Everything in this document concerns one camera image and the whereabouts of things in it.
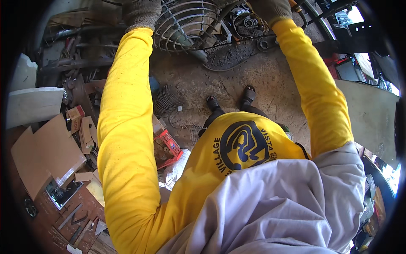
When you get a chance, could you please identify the small brown cardboard box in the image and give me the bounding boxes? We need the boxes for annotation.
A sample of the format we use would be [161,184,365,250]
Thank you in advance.
[78,116,98,155]

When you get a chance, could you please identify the white slab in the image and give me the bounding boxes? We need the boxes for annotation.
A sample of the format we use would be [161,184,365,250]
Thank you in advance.
[6,87,66,129]
[10,53,38,92]

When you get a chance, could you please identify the metal file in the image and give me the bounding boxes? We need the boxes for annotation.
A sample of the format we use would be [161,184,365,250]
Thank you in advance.
[57,203,84,231]

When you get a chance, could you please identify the grey flat board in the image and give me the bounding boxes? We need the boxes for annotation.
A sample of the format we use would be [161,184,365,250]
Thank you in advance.
[334,79,400,169]

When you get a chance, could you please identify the person's left hand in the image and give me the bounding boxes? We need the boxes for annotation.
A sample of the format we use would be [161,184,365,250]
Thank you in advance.
[122,0,162,33]

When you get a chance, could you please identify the person's right hand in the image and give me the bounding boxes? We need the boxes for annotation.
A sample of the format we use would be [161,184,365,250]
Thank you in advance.
[247,0,293,28]

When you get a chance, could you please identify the small wire grill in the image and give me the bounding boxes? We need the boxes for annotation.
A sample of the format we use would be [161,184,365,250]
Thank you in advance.
[190,124,204,146]

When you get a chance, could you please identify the red plastic crate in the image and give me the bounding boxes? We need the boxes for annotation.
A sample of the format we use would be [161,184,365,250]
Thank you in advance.
[154,129,184,171]

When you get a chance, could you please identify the heap of metal scrap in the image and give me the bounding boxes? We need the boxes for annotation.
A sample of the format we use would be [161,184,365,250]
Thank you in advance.
[37,6,125,110]

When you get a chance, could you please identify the white plastic bag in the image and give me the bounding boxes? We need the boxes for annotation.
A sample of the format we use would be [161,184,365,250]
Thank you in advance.
[162,149,191,192]

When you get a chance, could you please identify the shallow metal tray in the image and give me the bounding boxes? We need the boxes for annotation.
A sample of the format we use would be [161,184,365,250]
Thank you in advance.
[45,178,84,211]

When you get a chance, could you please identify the person's body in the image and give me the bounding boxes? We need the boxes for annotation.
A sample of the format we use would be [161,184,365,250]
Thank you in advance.
[97,111,367,254]

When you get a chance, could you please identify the stack of wire rings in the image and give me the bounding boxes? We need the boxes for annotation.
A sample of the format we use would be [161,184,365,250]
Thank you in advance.
[154,84,186,119]

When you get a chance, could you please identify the black round disc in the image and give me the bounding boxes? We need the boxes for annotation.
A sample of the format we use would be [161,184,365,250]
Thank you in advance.
[23,198,39,218]

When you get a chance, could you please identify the loose wire ring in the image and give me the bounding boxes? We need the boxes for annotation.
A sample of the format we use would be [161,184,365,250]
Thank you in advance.
[168,107,191,129]

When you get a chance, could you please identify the fan motor with bearing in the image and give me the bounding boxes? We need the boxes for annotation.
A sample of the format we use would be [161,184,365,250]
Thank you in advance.
[229,6,271,42]

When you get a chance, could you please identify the red and white small box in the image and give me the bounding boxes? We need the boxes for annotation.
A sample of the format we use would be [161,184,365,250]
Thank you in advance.
[66,105,86,134]

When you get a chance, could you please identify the green gauge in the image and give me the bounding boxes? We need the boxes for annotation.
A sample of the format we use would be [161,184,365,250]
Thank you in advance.
[278,123,294,142]

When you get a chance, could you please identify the person's legs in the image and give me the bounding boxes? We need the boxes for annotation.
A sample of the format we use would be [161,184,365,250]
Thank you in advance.
[198,85,271,138]

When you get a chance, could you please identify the large flat cardboard box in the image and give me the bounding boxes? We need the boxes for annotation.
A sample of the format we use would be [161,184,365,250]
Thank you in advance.
[11,114,87,201]

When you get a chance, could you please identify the wire fan guard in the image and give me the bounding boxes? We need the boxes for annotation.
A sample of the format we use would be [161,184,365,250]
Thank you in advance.
[154,0,223,53]

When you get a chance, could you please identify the metal triangle piece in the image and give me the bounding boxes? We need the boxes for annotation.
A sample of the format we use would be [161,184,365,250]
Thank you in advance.
[95,219,108,236]

